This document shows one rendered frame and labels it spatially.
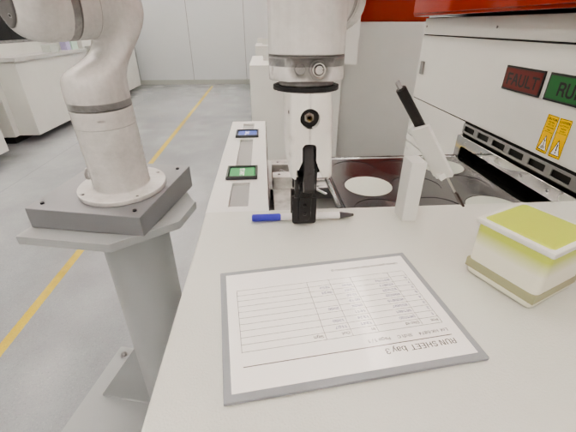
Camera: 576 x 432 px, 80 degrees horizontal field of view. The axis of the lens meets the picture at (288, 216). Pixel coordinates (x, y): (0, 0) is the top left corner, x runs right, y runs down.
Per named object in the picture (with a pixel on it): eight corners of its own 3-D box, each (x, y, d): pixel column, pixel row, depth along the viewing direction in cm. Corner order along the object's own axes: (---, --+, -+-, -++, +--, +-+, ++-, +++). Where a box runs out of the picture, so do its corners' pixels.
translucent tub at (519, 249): (503, 251, 41) (523, 200, 37) (573, 289, 35) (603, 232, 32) (460, 269, 38) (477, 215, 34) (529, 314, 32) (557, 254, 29)
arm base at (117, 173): (58, 206, 72) (23, 118, 63) (104, 169, 88) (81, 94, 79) (147, 208, 72) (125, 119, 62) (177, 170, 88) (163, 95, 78)
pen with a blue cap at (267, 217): (352, 209, 48) (251, 213, 47) (354, 213, 47) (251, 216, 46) (351, 215, 48) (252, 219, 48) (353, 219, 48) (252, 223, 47)
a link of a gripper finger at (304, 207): (321, 183, 41) (318, 231, 44) (316, 174, 44) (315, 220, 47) (294, 184, 41) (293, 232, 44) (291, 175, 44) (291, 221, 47)
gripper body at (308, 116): (348, 80, 35) (340, 183, 40) (330, 71, 44) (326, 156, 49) (274, 81, 34) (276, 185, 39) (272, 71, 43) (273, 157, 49)
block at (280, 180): (307, 182, 80) (307, 170, 79) (309, 188, 77) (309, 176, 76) (272, 183, 80) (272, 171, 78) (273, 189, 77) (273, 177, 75)
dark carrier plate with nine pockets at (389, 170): (453, 159, 90) (454, 156, 90) (549, 225, 60) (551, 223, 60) (323, 161, 88) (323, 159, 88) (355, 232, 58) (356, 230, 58)
